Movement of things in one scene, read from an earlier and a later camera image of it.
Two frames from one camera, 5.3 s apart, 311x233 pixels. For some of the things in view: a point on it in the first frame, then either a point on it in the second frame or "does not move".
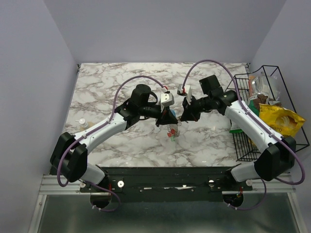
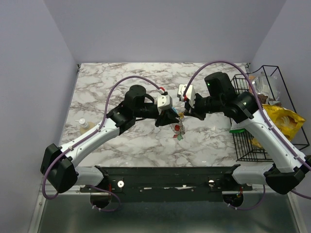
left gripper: (166, 117) does not move
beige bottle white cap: (84, 125) does not move
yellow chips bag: (285, 122) does not move
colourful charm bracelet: (175, 126) to (181, 130)
